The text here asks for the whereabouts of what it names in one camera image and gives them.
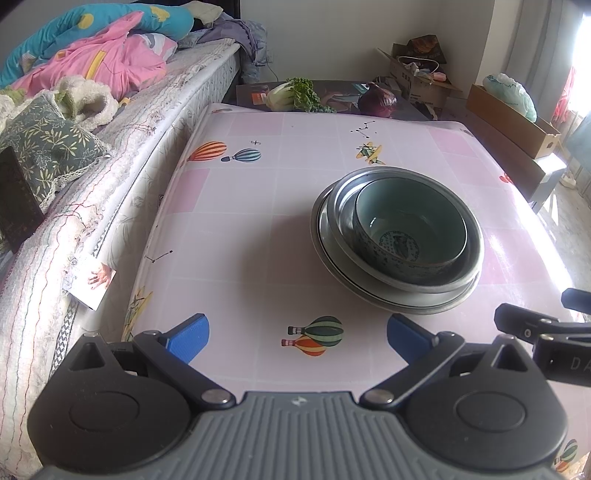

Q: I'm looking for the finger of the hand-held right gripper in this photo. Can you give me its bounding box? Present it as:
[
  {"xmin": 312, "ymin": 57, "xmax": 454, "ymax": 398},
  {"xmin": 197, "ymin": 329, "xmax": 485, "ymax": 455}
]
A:
[
  {"xmin": 560, "ymin": 288, "xmax": 591, "ymax": 315},
  {"xmin": 493, "ymin": 302, "xmax": 583, "ymax": 344}
]

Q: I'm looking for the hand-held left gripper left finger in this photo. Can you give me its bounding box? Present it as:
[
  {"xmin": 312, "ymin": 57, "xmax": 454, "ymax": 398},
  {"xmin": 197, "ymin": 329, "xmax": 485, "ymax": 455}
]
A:
[{"xmin": 60, "ymin": 313, "xmax": 237, "ymax": 411}]

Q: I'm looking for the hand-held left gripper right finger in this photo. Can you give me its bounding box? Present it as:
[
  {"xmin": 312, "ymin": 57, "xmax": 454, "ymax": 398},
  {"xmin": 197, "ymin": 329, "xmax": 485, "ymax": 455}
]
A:
[{"xmin": 360, "ymin": 313, "xmax": 536, "ymax": 411}]

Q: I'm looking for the white plate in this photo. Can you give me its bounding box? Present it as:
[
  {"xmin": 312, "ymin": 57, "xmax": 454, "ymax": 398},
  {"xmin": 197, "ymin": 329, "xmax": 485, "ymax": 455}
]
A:
[{"xmin": 310, "ymin": 185, "xmax": 485, "ymax": 316}]

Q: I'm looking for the teal patterned ceramic bowl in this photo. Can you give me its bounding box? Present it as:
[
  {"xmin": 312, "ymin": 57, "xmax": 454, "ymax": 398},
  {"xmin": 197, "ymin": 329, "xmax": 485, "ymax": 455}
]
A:
[{"xmin": 353, "ymin": 178, "xmax": 468, "ymax": 285}]

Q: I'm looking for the small stainless steel bowl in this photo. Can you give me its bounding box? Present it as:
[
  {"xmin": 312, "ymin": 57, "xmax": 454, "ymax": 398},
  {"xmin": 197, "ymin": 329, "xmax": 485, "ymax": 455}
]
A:
[{"xmin": 331, "ymin": 167, "xmax": 484, "ymax": 295}]

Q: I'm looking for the printed paper leaflet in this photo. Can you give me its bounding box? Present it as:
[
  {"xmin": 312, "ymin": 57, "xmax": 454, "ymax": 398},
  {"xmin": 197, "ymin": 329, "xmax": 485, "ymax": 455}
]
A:
[{"xmin": 68, "ymin": 256, "xmax": 118, "ymax": 311}]

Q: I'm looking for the large dark cardboard box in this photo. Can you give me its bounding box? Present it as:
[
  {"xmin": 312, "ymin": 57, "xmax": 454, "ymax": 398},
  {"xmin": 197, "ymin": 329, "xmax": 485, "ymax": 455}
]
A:
[{"xmin": 433, "ymin": 108, "xmax": 570, "ymax": 214}]

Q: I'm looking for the long brown cardboard box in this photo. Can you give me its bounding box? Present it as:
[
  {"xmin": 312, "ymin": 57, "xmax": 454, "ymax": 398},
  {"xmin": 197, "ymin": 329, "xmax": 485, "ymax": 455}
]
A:
[{"xmin": 466, "ymin": 83, "xmax": 562, "ymax": 160}]

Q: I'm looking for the white quilted bed mattress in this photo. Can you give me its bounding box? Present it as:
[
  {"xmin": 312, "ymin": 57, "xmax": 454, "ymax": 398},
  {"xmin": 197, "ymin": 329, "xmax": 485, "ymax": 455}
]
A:
[{"xmin": 0, "ymin": 37, "xmax": 242, "ymax": 464}]

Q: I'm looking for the pale teal plastic bag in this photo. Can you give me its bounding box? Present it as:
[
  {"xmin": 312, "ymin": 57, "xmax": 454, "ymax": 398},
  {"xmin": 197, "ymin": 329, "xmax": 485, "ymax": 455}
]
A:
[{"xmin": 483, "ymin": 72, "xmax": 539, "ymax": 123}]

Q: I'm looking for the green floral pillow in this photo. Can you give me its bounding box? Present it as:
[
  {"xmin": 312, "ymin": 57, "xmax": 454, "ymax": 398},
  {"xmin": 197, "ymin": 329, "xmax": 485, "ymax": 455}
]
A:
[{"xmin": 0, "ymin": 94, "xmax": 112, "ymax": 209}]

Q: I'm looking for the red cabbage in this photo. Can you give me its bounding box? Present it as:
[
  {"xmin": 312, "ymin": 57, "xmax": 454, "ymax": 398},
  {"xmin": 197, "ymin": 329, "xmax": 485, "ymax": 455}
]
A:
[{"xmin": 357, "ymin": 82, "xmax": 399, "ymax": 119}]

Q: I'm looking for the open cardboard box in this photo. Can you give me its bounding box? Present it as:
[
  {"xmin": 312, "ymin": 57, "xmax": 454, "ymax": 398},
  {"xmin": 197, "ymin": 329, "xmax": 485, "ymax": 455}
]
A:
[{"xmin": 376, "ymin": 43, "xmax": 465, "ymax": 110}]

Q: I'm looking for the white fluffy cloth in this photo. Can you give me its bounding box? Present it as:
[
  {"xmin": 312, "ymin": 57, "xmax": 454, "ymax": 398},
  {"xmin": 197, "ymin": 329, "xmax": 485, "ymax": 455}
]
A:
[{"xmin": 0, "ymin": 75, "xmax": 121, "ymax": 129}]

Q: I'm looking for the green bok choy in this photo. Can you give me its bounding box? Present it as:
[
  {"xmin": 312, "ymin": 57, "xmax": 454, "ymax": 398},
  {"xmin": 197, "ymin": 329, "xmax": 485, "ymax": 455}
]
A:
[{"xmin": 265, "ymin": 77, "xmax": 336, "ymax": 114}]

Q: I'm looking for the dark snack bag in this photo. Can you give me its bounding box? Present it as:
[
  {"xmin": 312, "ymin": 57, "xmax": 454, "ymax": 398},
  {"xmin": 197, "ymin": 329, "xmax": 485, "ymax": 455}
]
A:
[{"xmin": 406, "ymin": 35, "xmax": 447, "ymax": 64}]

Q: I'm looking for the lilac grey clothing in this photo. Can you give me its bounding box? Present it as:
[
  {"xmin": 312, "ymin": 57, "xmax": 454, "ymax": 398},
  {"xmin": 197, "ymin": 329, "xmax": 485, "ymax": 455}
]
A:
[{"xmin": 178, "ymin": 11, "xmax": 269, "ymax": 83}]

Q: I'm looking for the pink and blue blanket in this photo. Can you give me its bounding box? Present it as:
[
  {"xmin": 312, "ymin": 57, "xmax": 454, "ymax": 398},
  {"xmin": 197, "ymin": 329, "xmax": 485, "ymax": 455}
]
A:
[{"xmin": 0, "ymin": 0, "xmax": 195, "ymax": 101}]

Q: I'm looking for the cream cloth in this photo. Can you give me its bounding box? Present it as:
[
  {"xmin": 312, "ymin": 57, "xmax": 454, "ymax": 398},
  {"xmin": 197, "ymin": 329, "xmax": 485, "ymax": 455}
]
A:
[{"xmin": 184, "ymin": 0, "xmax": 223, "ymax": 25}]

